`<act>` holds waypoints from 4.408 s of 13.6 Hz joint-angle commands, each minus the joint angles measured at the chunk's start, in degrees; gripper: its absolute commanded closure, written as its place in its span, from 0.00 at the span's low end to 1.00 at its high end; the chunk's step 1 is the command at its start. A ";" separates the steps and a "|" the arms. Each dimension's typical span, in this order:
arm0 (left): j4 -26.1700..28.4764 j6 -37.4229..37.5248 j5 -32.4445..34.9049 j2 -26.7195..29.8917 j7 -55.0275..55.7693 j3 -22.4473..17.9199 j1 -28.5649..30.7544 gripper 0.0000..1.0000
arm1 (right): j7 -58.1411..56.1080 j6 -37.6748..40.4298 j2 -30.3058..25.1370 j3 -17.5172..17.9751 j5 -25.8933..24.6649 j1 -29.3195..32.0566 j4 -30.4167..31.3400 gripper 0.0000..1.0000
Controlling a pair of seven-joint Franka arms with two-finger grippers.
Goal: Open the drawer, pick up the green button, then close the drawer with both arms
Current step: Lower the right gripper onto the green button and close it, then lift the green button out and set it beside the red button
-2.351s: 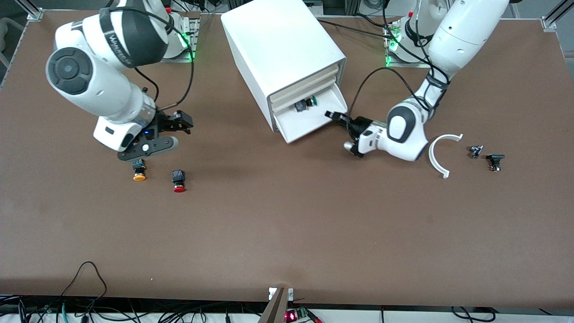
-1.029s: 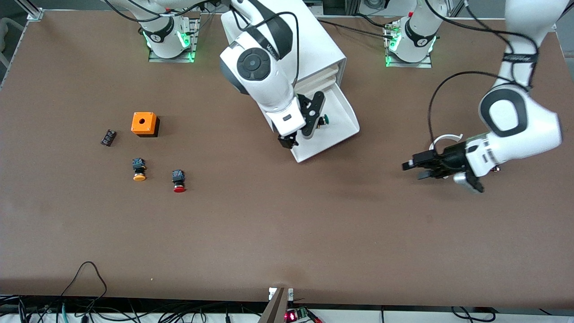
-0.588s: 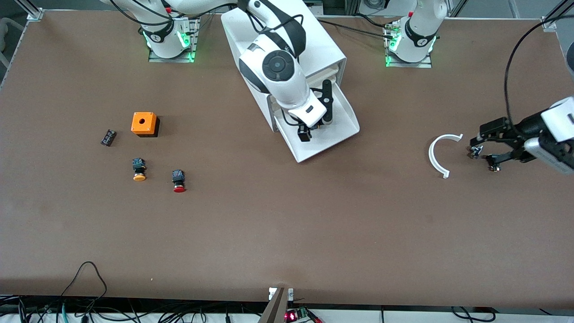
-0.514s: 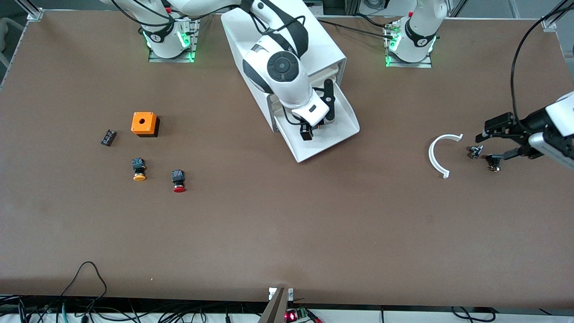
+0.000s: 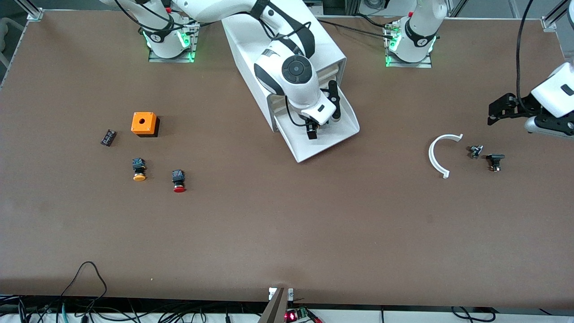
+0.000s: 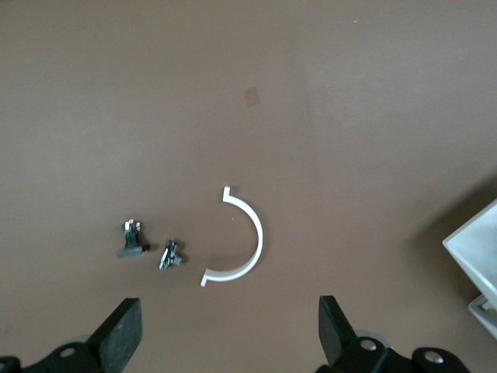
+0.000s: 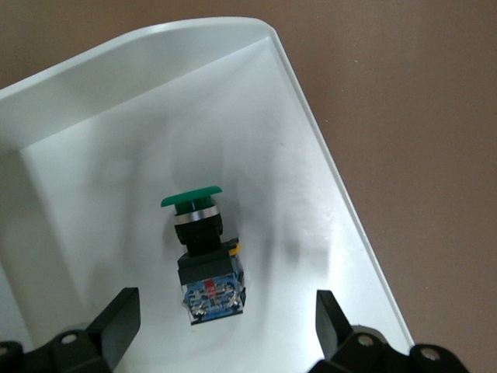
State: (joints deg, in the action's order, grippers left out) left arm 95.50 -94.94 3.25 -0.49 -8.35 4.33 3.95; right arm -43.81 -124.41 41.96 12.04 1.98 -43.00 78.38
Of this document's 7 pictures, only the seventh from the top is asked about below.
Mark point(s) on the green push button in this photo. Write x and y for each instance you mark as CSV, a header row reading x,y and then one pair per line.
x,y
209,272

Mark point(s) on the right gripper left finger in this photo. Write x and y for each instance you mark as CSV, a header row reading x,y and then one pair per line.
x,y
97,338

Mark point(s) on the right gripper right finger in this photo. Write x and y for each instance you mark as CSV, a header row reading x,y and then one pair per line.
x,y
349,349

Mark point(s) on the white drawer with button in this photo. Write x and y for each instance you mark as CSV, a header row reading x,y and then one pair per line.
x,y
272,155

